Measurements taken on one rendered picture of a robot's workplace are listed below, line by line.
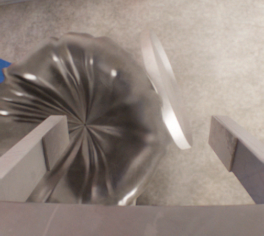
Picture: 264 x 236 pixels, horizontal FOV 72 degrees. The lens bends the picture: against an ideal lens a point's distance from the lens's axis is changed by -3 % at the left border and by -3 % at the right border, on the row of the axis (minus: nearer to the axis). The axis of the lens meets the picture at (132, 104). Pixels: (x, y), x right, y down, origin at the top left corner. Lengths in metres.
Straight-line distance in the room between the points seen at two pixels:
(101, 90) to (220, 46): 0.86
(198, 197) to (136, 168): 0.78
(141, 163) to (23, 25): 1.38
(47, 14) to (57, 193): 1.25
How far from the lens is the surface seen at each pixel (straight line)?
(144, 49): 0.67
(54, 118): 0.16
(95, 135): 0.62
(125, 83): 0.49
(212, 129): 0.17
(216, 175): 1.19
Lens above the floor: 1.12
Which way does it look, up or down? 80 degrees down
